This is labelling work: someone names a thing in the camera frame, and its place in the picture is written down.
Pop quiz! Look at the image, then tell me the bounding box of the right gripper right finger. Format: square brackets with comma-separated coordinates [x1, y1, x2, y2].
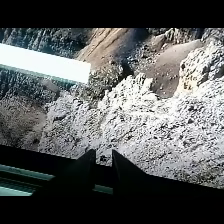
[111, 149, 155, 197]

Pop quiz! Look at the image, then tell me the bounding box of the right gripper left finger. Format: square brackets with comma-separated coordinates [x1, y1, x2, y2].
[58, 148, 97, 197]

